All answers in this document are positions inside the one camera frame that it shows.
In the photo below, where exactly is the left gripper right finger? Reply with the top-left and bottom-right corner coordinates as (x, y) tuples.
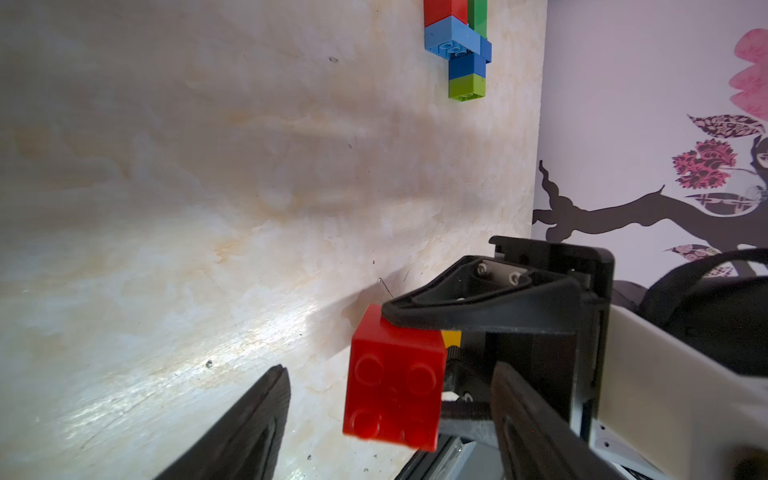
(490, 362), (622, 480)

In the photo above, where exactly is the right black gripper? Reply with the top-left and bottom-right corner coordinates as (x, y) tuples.
(382, 235), (615, 442)

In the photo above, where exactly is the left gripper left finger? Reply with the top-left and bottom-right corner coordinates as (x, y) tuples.
(158, 365), (291, 479)

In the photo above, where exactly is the yellow lego brick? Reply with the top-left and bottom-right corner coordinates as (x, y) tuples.
(441, 330), (462, 349)

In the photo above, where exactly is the lime green lego brick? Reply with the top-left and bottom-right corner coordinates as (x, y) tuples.
(448, 74), (486, 102)

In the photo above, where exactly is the blue long lego brick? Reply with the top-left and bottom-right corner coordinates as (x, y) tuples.
(424, 16), (481, 59)

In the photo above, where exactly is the red square lego brick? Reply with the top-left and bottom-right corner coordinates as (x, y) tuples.
(423, 0), (468, 27)

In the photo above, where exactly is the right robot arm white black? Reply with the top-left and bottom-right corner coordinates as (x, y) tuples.
(382, 236), (767, 479)

